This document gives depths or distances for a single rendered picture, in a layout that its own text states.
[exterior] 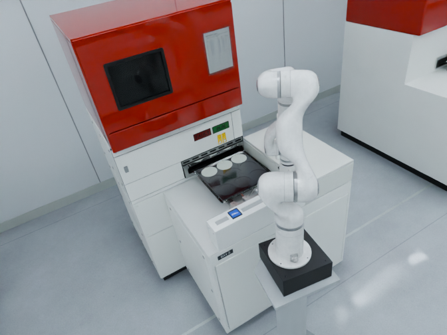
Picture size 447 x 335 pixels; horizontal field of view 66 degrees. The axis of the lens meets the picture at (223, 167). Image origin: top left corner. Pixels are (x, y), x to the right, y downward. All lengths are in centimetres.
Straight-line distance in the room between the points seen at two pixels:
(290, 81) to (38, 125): 258
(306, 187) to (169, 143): 100
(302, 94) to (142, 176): 115
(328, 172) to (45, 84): 241
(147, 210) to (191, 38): 107
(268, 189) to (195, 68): 86
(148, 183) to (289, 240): 100
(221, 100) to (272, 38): 215
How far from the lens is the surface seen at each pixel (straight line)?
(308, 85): 130
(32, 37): 325
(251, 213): 173
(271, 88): 130
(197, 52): 189
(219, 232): 168
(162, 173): 213
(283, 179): 132
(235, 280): 201
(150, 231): 236
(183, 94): 192
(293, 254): 154
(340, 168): 202
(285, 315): 190
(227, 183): 202
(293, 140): 130
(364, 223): 307
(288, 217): 140
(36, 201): 381
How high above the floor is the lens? 217
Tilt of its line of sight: 36 degrees down
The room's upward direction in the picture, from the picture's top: 9 degrees counter-clockwise
